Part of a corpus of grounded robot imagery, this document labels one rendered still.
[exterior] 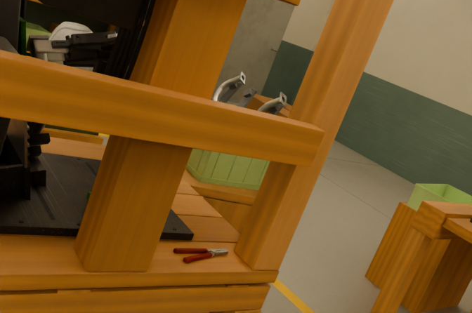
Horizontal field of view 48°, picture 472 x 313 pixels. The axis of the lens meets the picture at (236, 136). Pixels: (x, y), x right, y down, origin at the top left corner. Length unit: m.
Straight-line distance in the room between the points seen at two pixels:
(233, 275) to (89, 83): 0.64
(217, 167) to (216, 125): 1.09
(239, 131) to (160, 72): 0.20
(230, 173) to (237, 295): 0.85
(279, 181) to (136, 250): 0.39
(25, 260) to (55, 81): 0.40
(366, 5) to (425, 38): 7.54
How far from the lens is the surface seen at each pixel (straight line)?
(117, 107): 0.91
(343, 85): 1.27
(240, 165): 2.16
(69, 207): 1.31
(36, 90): 0.86
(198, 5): 0.98
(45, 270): 1.10
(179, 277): 1.23
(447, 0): 8.80
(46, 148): 1.63
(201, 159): 2.10
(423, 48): 8.75
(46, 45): 1.24
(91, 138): 2.01
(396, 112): 8.74
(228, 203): 2.13
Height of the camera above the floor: 1.45
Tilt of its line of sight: 12 degrees down
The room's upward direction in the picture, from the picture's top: 21 degrees clockwise
